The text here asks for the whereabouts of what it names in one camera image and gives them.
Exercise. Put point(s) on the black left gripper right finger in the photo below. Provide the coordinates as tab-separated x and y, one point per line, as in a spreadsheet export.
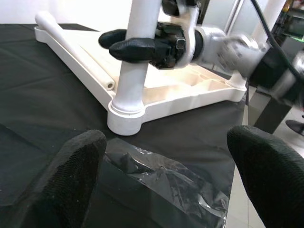
273	180

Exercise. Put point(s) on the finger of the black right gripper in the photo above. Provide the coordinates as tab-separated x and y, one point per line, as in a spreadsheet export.
137	51
111	38

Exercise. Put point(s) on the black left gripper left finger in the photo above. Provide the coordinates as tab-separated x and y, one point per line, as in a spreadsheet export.
59	185

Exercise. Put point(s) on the white plastic children table top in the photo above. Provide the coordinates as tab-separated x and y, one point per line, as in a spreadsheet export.
190	99

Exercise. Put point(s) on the black table cloth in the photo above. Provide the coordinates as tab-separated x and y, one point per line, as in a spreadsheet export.
47	95

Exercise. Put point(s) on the narrow clear tape strip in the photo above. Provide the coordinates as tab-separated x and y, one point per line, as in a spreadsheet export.
166	180

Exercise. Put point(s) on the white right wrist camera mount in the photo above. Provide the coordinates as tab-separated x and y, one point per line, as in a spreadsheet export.
191	28

